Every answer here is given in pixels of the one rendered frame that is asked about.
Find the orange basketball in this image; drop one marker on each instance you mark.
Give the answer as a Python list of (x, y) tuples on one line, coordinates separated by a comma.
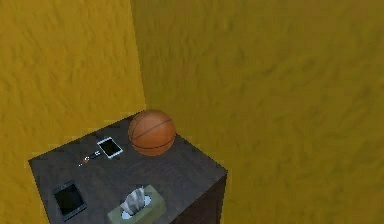
[(151, 132)]

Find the green tissue box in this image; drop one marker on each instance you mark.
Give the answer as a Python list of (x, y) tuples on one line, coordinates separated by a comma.
[(146, 209)]

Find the black smartphone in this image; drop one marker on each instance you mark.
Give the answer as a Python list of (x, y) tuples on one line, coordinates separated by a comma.
[(69, 200)]

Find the dark grey cabinet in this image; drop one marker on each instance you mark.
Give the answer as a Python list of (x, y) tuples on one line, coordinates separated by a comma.
[(166, 180)]

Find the white-framed smartphone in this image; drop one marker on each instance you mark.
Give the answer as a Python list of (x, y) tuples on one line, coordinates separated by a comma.
[(110, 147)]

